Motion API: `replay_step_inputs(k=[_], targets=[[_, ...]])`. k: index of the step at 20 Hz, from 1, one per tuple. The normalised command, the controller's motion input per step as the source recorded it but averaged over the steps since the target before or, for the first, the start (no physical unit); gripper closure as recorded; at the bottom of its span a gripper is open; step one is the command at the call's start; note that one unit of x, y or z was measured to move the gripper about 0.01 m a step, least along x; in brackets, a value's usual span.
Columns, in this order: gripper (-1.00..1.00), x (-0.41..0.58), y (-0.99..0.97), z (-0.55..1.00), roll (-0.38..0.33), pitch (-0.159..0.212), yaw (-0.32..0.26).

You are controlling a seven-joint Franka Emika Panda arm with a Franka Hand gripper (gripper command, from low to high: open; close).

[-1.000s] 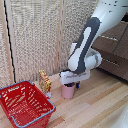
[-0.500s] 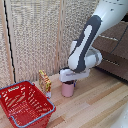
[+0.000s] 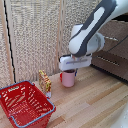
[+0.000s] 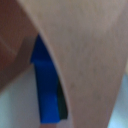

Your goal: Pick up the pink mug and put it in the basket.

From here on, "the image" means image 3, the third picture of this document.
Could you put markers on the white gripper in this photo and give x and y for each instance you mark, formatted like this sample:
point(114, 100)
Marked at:
point(75, 62)

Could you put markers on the pink mug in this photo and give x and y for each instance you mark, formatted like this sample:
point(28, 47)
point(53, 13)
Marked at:
point(68, 80)

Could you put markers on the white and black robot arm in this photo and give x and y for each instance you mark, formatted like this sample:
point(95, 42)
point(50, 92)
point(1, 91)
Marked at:
point(89, 33)

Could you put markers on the red shopping basket blue rim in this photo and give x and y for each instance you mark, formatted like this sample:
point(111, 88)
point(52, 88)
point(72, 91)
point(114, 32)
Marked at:
point(25, 105)

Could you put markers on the yellow and red snack box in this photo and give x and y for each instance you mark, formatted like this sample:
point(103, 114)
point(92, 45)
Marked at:
point(44, 83)

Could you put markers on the dark brown cabinet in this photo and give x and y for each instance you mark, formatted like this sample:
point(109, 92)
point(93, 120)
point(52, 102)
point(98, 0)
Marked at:
point(111, 58)

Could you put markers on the beige woven screen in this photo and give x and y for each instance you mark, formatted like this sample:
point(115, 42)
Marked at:
point(36, 36)

